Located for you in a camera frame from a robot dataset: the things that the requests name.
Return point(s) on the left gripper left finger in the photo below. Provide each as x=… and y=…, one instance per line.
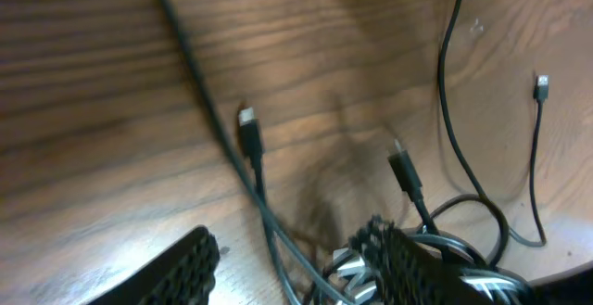
x=182, y=274

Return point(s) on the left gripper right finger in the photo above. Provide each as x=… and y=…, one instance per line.
x=407, y=273

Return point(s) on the clear tape piece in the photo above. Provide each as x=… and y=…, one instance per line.
x=477, y=27

